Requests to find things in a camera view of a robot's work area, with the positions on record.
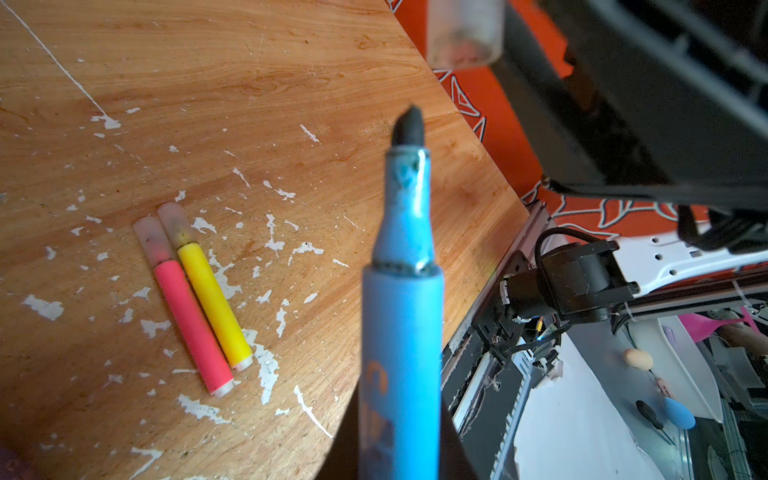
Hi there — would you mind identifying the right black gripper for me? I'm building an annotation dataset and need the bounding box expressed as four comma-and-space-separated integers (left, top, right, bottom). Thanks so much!
492, 1, 767, 204

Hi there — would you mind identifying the blue marker pen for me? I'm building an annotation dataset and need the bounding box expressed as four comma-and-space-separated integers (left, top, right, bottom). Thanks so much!
358, 106, 444, 479

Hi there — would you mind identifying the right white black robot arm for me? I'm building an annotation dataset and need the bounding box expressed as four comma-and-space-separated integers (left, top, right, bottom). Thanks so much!
492, 1, 767, 323

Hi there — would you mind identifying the pink marker pen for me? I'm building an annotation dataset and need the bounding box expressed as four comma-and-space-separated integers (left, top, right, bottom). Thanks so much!
133, 217, 234, 398

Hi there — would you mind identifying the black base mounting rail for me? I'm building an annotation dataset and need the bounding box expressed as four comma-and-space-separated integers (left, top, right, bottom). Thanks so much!
441, 201, 552, 479

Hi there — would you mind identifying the clear pen cap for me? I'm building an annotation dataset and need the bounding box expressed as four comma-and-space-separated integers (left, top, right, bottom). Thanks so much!
426, 0, 506, 70

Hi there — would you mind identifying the yellow marker pen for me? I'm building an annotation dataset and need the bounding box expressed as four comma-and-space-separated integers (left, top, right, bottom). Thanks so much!
157, 202, 253, 372

